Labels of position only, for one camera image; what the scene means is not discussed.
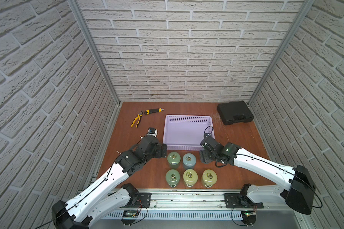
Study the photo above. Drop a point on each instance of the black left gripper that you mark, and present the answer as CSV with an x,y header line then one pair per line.
x,y
162,150

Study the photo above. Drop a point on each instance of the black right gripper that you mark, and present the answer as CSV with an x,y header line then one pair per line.
x,y
203,156

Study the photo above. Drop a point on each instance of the green tea canister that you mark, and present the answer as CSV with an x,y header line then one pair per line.
x,y
172,178
174,160

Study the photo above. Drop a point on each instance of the blue tea canister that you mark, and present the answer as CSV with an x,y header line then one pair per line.
x,y
189,161

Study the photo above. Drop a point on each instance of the yellow-green tea canister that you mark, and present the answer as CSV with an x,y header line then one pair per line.
x,y
208,178
190,177

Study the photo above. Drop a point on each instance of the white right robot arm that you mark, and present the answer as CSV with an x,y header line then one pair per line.
x,y
292,186

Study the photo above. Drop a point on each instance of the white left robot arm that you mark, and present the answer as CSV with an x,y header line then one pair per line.
x,y
96,201

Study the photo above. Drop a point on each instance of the lavender perforated plastic basket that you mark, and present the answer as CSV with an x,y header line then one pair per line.
x,y
185,132

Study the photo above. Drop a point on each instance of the yellow black pliers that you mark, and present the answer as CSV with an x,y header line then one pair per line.
x,y
137,119

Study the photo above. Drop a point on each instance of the yellow black utility knife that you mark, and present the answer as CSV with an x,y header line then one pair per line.
x,y
151,111

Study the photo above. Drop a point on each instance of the black plastic tool case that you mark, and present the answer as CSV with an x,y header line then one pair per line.
x,y
234,112

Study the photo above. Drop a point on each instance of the left controller board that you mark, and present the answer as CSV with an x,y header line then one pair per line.
x,y
129,217

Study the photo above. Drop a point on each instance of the controller board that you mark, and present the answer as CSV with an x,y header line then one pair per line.
x,y
248,218
129,217

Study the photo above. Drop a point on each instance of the right controller board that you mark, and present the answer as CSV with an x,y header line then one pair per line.
x,y
248,218

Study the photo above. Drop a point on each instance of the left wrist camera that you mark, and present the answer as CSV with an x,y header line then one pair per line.
x,y
152,131

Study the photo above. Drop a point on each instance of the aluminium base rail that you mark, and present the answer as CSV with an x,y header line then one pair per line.
x,y
187,205

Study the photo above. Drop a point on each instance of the aluminium corner frame post left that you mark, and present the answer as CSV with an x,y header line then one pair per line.
x,y
76,10

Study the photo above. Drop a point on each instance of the aluminium corner frame post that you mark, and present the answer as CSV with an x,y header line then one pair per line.
x,y
299,18
76,10

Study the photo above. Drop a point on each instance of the aluminium corner frame post right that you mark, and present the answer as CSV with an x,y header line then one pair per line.
x,y
299,18

